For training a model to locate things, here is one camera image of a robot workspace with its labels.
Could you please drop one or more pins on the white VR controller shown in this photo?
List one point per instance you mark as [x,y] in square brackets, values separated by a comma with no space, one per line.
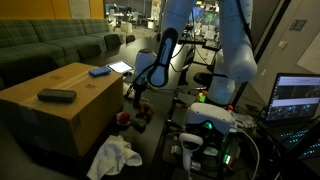
[190,143]

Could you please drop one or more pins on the white VR headset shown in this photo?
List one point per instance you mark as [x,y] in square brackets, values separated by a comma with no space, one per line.
[221,119]

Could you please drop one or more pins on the tablet with lit screen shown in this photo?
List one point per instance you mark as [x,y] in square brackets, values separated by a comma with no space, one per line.
[120,66]

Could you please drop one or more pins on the brown plush moose toy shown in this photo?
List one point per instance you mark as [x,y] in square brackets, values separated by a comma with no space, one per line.
[145,110]

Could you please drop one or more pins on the black tripod pole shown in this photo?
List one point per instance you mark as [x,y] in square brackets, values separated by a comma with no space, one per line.
[266,17]

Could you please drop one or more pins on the open laptop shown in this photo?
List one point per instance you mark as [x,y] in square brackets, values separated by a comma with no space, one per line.
[291,108]

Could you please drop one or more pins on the small white crumpled cloth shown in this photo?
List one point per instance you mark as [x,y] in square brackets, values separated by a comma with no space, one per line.
[128,91]

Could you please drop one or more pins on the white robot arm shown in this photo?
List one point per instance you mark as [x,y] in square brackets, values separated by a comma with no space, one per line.
[235,62]

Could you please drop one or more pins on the large cardboard box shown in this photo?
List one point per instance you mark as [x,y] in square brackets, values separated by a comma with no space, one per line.
[65,128]

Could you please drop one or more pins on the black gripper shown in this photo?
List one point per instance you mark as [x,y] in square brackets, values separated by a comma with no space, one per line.
[139,89]

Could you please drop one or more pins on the blue sponge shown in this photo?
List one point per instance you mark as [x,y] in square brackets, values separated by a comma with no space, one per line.
[101,71]

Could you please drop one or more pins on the green plaid sofa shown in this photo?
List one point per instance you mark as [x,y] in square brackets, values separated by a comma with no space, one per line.
[58,38]

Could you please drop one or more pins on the white cloth towel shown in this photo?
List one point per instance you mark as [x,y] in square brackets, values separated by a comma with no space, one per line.
[112,156]

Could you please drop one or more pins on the red radish plush toy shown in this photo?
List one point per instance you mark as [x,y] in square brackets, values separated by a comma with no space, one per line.
[124,119]

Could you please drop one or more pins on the black rectangular case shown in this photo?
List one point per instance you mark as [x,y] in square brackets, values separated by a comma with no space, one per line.
[56,95]

